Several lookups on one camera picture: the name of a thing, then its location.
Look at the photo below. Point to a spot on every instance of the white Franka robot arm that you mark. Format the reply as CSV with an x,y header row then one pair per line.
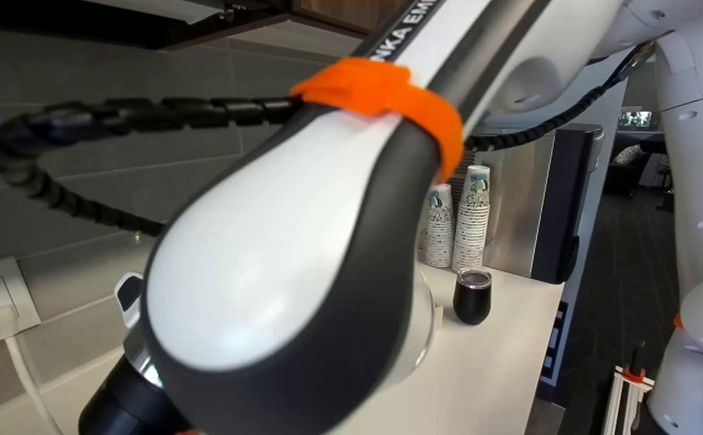
x,y
268,241

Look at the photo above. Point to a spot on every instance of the orange band clamp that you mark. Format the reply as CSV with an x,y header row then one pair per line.
x,y
677,321

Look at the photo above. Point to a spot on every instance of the black tumbler with clear lid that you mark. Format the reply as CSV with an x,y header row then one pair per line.
x,y
471,303

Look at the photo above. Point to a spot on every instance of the white orange stand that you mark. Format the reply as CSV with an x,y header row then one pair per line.
x,y
628,394

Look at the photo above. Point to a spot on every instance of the black office desk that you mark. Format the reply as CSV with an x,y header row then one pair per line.
x,y
631,157

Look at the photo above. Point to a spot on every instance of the wooden wall cabinet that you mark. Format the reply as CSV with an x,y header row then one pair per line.
x,y
326,13

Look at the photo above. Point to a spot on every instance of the stainless steel appliance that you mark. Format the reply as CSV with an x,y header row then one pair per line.
x,y
520,208

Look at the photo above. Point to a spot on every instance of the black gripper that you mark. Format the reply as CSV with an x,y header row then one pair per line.
x,y
128,406

